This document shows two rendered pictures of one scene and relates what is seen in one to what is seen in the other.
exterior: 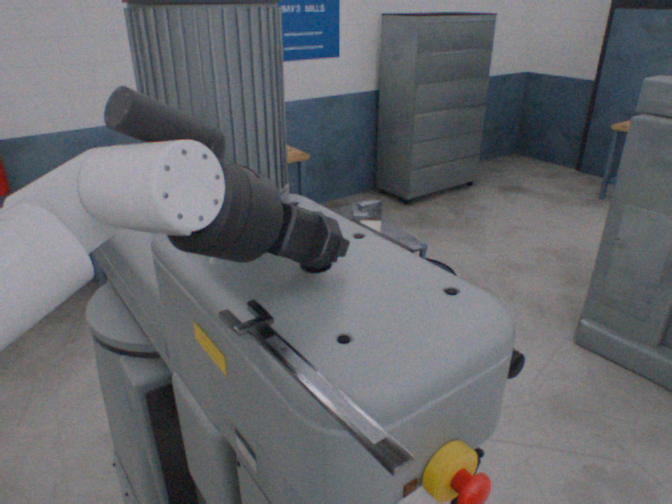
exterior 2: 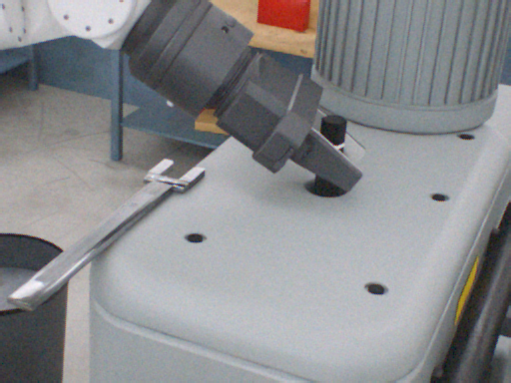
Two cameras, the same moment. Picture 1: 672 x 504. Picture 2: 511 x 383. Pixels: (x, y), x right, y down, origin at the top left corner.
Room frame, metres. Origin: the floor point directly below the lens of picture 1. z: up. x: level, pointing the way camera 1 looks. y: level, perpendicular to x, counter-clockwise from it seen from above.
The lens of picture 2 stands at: (0.09, -0.55, 2.24)
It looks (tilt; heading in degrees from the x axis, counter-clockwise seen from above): 26 degrees down; 58
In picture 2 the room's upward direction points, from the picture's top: 4 degrees clockwise
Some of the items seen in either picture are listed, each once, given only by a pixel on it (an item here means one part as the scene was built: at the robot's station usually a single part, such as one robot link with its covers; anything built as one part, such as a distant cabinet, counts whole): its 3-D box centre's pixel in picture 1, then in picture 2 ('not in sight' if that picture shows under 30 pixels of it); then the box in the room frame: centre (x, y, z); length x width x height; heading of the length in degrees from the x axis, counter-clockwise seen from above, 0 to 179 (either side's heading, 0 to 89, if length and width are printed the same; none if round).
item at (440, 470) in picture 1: (450, 471); not in sight; (0.35, -0.11, 1.76); 0.06 x 0.02 x 0.06; 126
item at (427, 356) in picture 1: (310, 315); (321, 257); (0.55, 0.03, 1.81); 0.47 x 0.26 x 0.16; 36
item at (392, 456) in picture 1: (303, 371); (114, 225); (0.34, 0.03, 1.89); 0.24 x 0.04 x 0.01; 37
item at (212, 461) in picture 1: (261, 426); not in sight; (0.69, 0.14, 1.47); 0.24 x 0.19 x 0.26; 126
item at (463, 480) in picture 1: (468, 487); not in sight; (0.33, -0.13, 1.76); 0.04 x 0.03 x 0.04; 126
